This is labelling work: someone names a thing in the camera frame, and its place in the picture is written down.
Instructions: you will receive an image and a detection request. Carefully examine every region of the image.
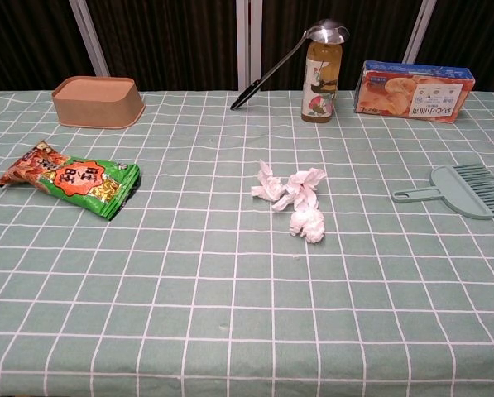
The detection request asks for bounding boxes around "white tissue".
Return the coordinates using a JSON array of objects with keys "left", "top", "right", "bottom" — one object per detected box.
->
[
  {"left": 271, "top": 166, "right": 328, "bottom": 213},
  {"left": 288, "top": 208, "right": 327, "bottom": 245},
  {"left": 250, "top": 159, "right": 287, "bottom": 203}
]

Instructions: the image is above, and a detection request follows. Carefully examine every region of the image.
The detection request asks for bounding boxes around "green plastic hand brush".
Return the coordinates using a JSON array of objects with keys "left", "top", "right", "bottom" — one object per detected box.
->
[{"left": 391, "top": 163, "right": 494, "bottom": 221}]

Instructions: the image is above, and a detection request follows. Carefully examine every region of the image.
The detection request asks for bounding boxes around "green checkered tablecloth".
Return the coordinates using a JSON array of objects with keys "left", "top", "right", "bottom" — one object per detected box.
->
[{"left": 0, "top": 88, "right": 494, "bottom": 397}]

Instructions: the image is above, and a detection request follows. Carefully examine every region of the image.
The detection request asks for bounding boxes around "yellow tea bottle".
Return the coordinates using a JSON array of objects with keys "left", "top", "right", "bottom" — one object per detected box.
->
[{"left": 301, "top": 39, "right": 339, "bottom": 124}]

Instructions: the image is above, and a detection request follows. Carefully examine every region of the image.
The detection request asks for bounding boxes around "green orange snack bag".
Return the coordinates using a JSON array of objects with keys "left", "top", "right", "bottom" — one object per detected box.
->
[{"left": 0, "top": 140, "right": 141, "bottom": 222}]

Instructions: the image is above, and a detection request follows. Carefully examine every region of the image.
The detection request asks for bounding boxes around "brown paper tub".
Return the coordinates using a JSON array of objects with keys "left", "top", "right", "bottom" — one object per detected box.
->
[{"left": 50, "top": 75, "right": 146, "bottom": 130}]

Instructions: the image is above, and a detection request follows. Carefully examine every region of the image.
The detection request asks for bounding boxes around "dark pleated curtain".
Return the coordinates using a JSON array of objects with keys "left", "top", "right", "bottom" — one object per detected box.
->
[{"left": 0, "top": 0, "right": 494, "bottom": 93}]

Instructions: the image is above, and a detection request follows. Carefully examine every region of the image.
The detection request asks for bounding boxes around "orange blue biscuit box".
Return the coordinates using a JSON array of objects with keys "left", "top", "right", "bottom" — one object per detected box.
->
[{"left": 353, "top": 60, "right": 477, "bottom": 125}]

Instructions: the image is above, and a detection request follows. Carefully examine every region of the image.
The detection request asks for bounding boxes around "white frame post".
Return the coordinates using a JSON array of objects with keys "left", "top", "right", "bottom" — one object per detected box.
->
[
  {"left": 235, "top": 0, "right": 263, "bottom": 90},
  {"left": 402, "top": 0, "right": 437, "bottom": 65},
  {"left": 68, "top": 0, "right": 110, "bottom": 78}
]

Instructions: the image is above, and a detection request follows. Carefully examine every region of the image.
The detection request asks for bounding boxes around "metal ladle black handle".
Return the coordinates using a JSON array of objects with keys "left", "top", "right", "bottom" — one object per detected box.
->
[{"left": 229, "top": 18, "right": 350, "bottom": 111}]

